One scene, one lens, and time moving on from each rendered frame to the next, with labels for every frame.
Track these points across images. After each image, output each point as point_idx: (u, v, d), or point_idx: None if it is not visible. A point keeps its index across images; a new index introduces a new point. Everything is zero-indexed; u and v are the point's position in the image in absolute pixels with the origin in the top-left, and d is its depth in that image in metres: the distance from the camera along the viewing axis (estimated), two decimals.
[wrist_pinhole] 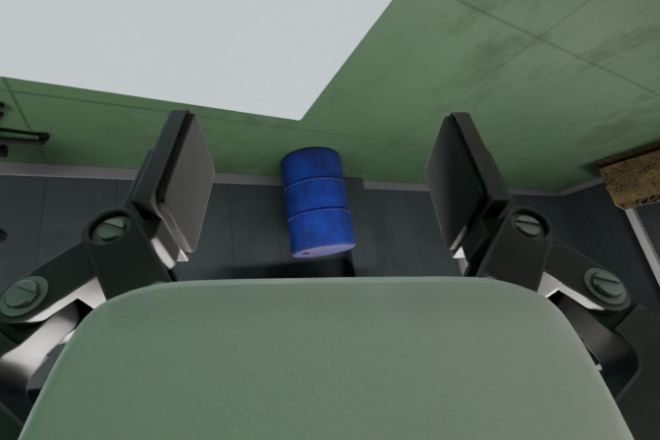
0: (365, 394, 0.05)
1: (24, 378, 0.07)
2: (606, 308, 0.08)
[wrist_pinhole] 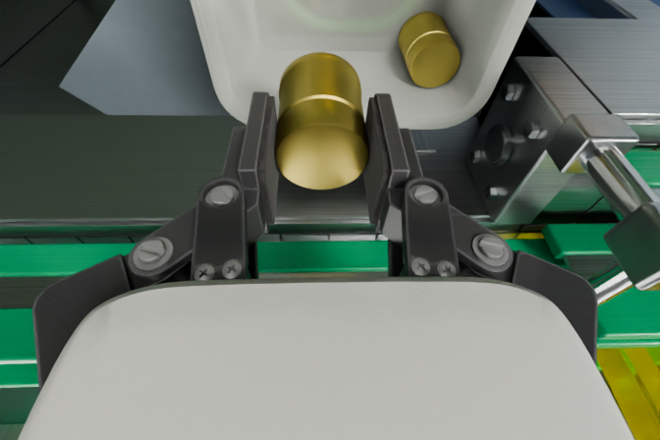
0: (365, 394, 0.05)
1: None
2: (487, 269, 0.08)
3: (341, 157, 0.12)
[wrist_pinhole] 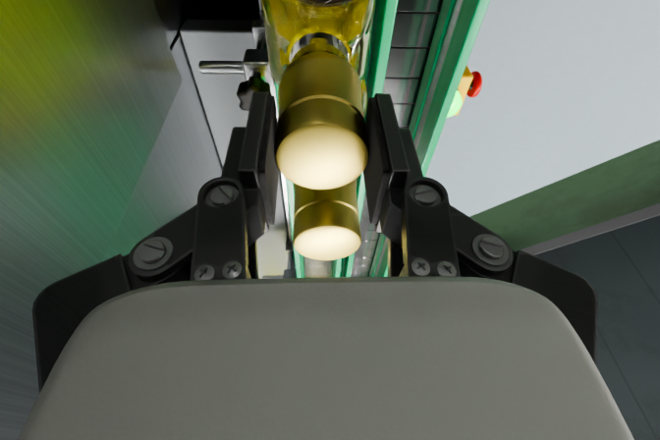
0: (365, 394, 0.05)
1: None
2: (487, 269, 0.08)
3: (341, 157, 0.12)
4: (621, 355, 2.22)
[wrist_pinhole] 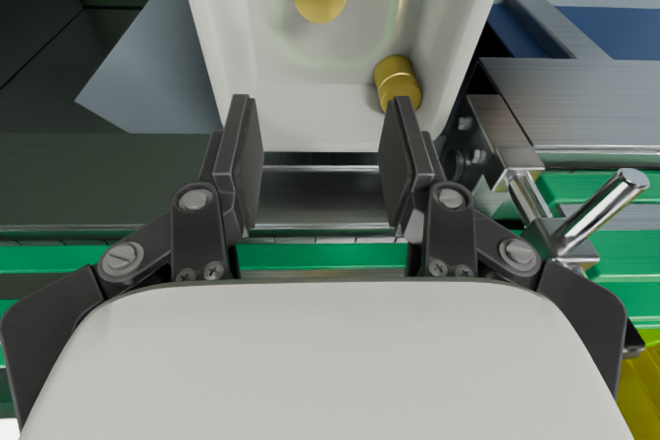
0: (365, 394, 0.05)
1: None
2: (516, 274, 0.08)
3: None
4: None
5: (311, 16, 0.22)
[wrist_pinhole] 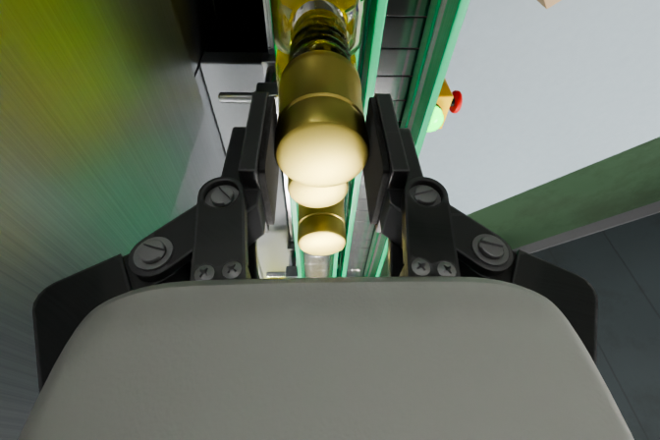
0: (365, 394, 0.05)
1: None
2: (487, 269, 0.08)
3: (329, 189, 0.18)
4: (611, 351, 2.29)
5: (307, 180, 0.13)
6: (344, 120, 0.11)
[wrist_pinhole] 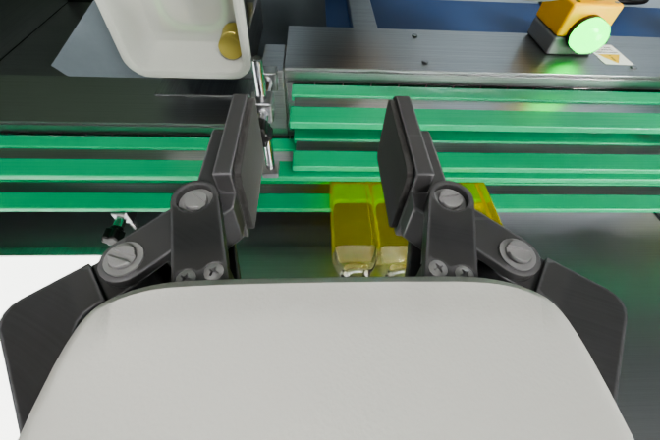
0: (365, 394, 0.05)
1: None
2: (516, 274, 0.08)
3: None
4: None
5: None
6: None
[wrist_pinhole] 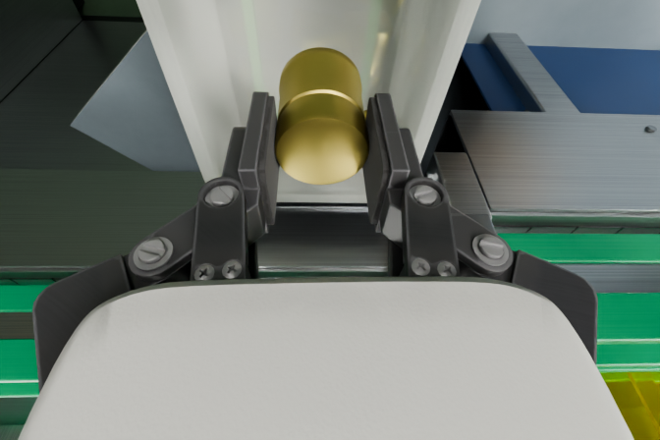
0: (365, 394, 0.05)
1: None
2: (487, 269, 0.08)
3: None
4: None
5: None
6: None
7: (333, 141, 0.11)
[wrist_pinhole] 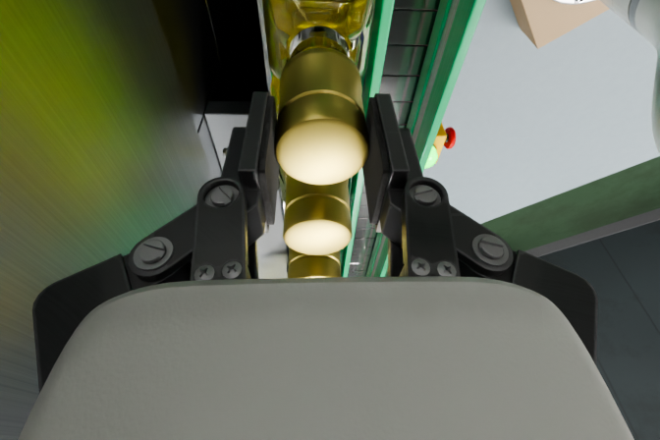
0: (365, 394, 0.05)
1: None
2: (487, 269, 0.08)
3: None
4: (606, 357, 2.32)
5: (306, 251, 0.17)
6: (333, 218, 0.15)
7: (333, 141, 0.11)
